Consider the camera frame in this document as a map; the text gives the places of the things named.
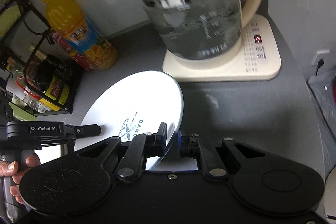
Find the red snack can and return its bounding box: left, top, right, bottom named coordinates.
left=50, top=30, right=95, bottom=72

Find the glass electric kettle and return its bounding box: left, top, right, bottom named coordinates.
left=127, top=0, right=264, bottom=67

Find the cream kettle base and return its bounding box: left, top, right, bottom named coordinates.
left=162, top=14, right=281, bottom=82

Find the soy sauce bottle yellow label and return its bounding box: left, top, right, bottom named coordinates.
left=26, top=49, right=83, bottom=111

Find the left hand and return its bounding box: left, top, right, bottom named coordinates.
left=1, top=153, right=41, bottom=204

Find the white plate blue print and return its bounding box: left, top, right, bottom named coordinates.
left=73, top=70, right=184, bottom=171

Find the black metal rack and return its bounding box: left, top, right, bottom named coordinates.
left=1, top=0, right=84, bottom=115

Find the orange juice bottle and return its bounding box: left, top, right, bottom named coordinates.
left=41, top=0, right=117, bottom=71

